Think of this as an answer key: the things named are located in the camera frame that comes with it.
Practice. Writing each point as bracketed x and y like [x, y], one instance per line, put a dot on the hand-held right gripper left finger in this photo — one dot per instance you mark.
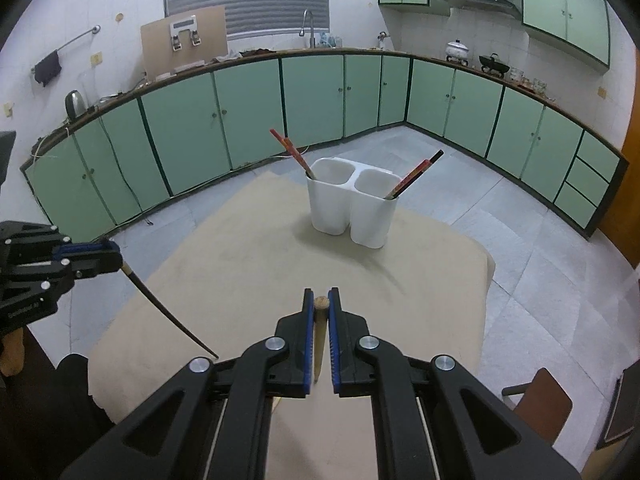
[308, 350]

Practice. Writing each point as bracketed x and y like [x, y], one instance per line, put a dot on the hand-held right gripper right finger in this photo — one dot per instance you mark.
[334, 350]

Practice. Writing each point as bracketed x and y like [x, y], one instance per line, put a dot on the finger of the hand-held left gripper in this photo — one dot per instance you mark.
[85, 250]
[97, 266]

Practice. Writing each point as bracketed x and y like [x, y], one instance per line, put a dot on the plain tan chopstick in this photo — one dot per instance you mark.
[320, 330]

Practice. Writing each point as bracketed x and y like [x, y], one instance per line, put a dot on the dark chopstick pale end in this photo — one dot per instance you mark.
[165, 312]

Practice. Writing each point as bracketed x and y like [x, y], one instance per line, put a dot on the white two-compartment utensil holder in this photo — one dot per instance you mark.
[345, 210]

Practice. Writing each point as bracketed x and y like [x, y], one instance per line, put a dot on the person's left hand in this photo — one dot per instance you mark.
[11, 355]

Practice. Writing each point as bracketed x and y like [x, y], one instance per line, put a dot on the beige tablecloth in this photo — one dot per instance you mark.
[250, 260]

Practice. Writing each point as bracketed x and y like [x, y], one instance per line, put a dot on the person's dark pants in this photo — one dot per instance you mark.
[75, 410]

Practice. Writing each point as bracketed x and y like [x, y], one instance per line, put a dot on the dark electric kettle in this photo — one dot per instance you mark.
[75, 105]

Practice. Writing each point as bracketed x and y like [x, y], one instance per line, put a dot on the green base kitchen cabinets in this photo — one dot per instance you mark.
[200, 130]

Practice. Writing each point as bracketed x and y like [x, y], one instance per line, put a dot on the dark hanging towel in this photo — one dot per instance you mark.
[48, 67]

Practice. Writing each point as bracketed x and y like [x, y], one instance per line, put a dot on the metal towel bar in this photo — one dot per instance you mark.
[70, 44]

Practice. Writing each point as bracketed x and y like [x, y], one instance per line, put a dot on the wooden board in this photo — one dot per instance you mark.
[155, 50]

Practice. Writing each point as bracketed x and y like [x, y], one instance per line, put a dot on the wooden stool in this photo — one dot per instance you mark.
[542, 405]

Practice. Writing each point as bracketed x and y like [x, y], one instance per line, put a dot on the white device on board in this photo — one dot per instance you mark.
[184, 27]

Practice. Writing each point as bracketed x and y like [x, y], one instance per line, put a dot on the small chrome tap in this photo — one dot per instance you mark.
[381, 40]

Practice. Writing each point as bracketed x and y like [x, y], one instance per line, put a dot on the chrome sink faucet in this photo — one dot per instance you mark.
[309, 30]

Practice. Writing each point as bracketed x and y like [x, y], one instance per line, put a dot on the white cooking pot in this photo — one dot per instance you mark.
[457, 51]

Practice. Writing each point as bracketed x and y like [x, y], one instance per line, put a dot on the black wok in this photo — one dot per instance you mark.
[494, 64]

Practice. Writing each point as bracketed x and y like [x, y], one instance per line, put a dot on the glass jars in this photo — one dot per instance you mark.
[527, 82]

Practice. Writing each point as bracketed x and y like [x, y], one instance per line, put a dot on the wooden door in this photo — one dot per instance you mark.
[627, 185]

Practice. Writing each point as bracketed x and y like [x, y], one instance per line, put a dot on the yellowed wall socket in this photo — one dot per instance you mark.
[97, 58]

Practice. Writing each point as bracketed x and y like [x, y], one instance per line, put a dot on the green wall cabinets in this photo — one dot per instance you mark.
[565, 10]

